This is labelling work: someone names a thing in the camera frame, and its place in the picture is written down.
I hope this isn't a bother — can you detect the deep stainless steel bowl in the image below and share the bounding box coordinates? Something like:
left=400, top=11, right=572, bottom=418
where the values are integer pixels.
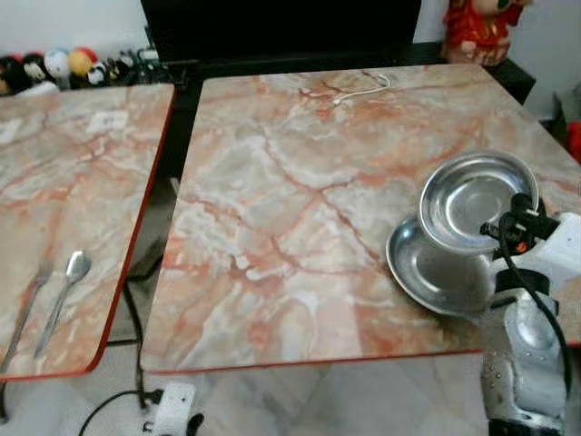
left=419, top=151, right=540, bottom=256

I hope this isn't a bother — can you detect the red bag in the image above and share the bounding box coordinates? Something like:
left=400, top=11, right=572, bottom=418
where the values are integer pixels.
left=566, top=118, right=581, bottom=164

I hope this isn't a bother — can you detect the shallow stainless steel plate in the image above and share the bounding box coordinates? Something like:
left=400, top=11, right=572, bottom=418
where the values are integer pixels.
left=386, top=214, right=511, bottom=320

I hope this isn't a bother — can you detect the red figurine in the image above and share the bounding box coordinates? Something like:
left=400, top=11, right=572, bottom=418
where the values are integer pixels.
left=442, top=0, right=533, bottom=67

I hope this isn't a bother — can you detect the stainless steel spoon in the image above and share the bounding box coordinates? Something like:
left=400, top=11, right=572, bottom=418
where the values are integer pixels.
left=34, top=251, right=93, bottom=358

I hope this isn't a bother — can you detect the stainless steel fork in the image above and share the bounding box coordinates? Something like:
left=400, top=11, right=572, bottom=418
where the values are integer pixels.
left=0, top=262, right=53, bottom=375

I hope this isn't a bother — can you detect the black television screen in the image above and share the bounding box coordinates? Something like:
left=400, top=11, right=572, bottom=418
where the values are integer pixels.
left=140, top=0, right=424, bottom=64

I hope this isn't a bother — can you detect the orange and red doll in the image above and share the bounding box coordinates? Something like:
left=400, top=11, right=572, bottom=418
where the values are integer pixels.
left=68, top=45, right=99, bottom=84

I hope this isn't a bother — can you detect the white and blue doll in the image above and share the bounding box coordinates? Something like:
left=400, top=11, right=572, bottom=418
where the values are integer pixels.
left=43, top=47, right=73, bottom=89

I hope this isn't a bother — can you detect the black and white doll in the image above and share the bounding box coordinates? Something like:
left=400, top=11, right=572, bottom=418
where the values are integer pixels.
left=22, top=53, right=48, bottom=88

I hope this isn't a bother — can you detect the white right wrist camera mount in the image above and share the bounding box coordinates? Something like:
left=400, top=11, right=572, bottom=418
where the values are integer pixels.
left=517, top=213, right=581, bottom=293

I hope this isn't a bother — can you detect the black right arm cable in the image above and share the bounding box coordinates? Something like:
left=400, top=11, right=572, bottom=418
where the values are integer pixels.
left=495, top=216, right=575, bottom=401

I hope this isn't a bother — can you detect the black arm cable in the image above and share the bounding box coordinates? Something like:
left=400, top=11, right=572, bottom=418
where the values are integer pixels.
left=76, top=389, right=162, bottom=436
left=495, top=216, right=575, bottom=401

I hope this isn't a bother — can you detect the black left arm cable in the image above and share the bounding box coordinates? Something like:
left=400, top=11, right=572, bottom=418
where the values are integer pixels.
left=76, top=389, right=162, bottom=436

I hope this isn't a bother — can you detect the white cable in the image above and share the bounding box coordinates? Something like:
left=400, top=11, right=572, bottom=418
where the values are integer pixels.
left=332, top=73, right=392, bottom=108

